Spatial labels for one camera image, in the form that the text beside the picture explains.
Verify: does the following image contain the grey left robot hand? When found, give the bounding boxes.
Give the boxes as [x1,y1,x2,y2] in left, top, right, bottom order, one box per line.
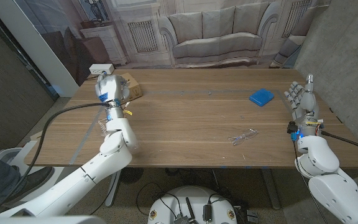
[94,72,131,105]

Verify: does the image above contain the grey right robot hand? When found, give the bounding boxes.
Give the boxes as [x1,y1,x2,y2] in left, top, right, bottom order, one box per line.
[283,73,320,119]

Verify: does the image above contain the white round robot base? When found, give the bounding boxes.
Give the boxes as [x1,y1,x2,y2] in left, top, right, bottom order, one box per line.
[147,185,238,224]

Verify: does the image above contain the brown cardboard box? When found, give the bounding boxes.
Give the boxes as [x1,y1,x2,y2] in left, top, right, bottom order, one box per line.
[120,72,144,102]

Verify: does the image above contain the clear plastic clamshell container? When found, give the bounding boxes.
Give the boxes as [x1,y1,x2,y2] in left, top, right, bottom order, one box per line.
[96,118,110,139]

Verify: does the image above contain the blue sponge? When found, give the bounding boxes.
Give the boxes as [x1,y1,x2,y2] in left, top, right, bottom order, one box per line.
[249,88,275,108]

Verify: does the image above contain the cardboard scrap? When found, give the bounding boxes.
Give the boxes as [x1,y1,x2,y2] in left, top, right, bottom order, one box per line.
[29,129,47,141]

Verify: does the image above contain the white power strip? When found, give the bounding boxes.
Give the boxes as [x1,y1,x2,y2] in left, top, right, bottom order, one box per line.
[88,63,115,75]

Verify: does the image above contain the clear eyeglasses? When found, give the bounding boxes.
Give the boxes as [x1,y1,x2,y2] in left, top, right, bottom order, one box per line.
[227,127,259,146]

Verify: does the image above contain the black round floor device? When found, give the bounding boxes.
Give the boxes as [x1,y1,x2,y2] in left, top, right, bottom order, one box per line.
[119,167,144,184]

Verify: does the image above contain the white table leg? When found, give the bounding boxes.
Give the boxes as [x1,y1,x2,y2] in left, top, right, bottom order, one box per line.
[104,169,123,208]
[261,167,282,211]

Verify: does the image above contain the printed living room backdrop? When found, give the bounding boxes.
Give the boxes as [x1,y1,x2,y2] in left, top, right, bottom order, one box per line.
[12,0,332,87]

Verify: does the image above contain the white floor stand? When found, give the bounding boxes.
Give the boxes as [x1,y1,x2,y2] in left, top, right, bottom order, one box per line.
[0,139,65,203]

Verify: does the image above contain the black antenna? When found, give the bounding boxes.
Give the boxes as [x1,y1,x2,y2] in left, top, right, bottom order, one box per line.
[185,197,197,223]

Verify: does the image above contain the black power adapter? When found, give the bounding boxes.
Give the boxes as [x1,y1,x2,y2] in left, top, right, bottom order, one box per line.
[202,203,213,222]

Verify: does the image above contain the white robot chest cover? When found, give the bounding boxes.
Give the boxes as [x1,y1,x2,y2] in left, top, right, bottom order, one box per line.
[0,215,107,224]

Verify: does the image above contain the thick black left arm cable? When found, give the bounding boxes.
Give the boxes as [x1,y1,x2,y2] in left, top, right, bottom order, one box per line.
[0,101,111,215]

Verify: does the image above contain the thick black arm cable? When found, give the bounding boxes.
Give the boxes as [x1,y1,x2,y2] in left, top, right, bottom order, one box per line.
[321,129,358,209]
[0,101,111,215]

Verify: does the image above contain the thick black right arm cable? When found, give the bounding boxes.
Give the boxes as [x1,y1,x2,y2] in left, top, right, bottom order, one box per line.
[321,129,358,209]

